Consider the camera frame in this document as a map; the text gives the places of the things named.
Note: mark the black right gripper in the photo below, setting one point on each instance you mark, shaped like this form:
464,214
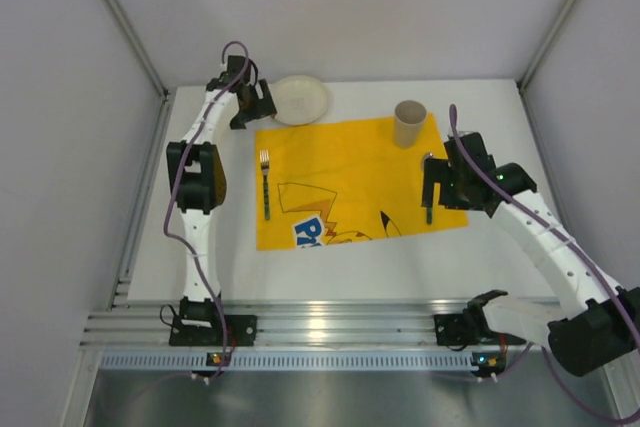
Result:
442,183

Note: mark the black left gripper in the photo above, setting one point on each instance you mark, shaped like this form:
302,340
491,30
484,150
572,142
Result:
251,105

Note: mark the silver spoon green handle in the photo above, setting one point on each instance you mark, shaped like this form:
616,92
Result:
428,186

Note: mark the silver fork green handle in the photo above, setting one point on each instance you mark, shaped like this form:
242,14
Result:
264,160

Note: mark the cream round plate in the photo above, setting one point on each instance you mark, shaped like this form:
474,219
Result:
300,99

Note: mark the beige paper cup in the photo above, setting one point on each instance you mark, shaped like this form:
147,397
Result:
409,118

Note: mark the yellow cartoon placemat cloth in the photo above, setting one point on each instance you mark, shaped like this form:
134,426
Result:
346,182

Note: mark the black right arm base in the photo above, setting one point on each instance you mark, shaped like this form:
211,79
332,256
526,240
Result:
455,331

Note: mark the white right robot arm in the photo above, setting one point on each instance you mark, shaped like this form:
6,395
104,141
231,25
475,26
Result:
596,320

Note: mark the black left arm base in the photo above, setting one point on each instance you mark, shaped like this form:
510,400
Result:
241,331

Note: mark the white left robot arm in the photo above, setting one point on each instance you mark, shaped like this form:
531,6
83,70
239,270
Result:
197,180

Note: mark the left aluminium corner post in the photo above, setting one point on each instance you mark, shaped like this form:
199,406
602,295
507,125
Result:
135,45

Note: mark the aluminium corner post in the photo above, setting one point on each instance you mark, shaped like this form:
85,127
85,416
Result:
135,45
551,36

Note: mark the right aluminium corner post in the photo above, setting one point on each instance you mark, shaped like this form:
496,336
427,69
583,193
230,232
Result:
551,36

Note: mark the perforated grey cable duct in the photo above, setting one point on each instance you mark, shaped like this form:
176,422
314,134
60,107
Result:
262,361

